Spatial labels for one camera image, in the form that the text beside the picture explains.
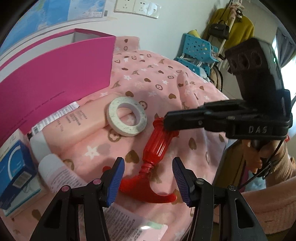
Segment white teal medicine box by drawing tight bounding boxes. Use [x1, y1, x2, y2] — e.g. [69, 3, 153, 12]
[1, 129, 42, 216]

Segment pale pink printed tube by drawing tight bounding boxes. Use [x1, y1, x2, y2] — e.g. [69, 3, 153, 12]
[30, 154, 168, 240]

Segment white tape roll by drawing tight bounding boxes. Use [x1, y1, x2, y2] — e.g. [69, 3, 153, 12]
[106, 96, 147, 137]

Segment blue Antine medicine box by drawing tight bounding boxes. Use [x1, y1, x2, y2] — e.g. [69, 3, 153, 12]
[1, 140, 37, 210]

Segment blue perforated plastic baskets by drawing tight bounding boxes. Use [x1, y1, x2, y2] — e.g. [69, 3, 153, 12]
[174, 34, 219, 77]

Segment black right camera module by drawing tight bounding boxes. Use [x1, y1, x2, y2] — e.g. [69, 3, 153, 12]
[225, 38, 284, 111]

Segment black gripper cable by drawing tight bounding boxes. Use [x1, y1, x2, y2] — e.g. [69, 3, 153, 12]
[238, 138, 287, 190]

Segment yellow hanging garment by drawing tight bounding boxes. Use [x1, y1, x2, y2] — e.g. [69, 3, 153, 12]
[202, 9, 254, 49]

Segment white clothes rack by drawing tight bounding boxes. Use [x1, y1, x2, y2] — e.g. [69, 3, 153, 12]
[215, 0, 246, 70]

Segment white wall socket panel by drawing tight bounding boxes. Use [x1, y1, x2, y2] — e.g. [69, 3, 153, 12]
[114, 0, 162, 19]

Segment pink patterned tablecloth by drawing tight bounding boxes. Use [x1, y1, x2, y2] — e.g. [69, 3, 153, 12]
[4, 36, 227, 240]

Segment pink cardboard box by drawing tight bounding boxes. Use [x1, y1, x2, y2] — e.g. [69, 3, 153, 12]
[1, 29, 116, 143]

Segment peach cosmetic tube white cap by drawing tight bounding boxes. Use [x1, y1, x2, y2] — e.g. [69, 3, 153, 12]
[30, 93, 123, 162]

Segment black handbag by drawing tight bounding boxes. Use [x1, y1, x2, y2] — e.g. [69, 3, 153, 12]
[208, 20, 230, 40]

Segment person's right hand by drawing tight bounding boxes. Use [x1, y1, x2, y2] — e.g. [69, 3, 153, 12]
[242, 140, 270, 174]

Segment pink sweater right forearm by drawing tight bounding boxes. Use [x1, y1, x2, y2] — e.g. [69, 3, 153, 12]
[214, 148, 296, 235]

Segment colourful wall map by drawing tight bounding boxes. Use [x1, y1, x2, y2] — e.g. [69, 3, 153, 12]
[1, 0, 115, 54]

